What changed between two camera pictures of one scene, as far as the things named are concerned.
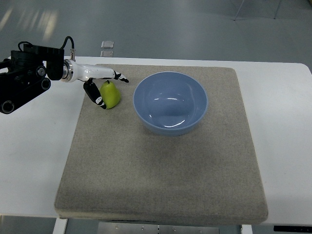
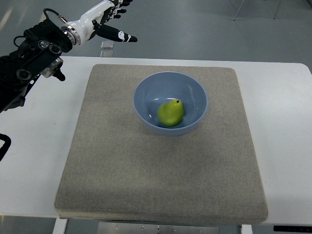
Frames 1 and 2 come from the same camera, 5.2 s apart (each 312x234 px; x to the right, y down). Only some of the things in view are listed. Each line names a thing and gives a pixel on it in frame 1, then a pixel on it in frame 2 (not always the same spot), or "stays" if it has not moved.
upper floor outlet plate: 107,44 stays
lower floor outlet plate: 107,53 stays
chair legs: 242,3 stays
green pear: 110,94 → 170,113
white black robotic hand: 71,71 → 91,23
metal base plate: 157,228 stays
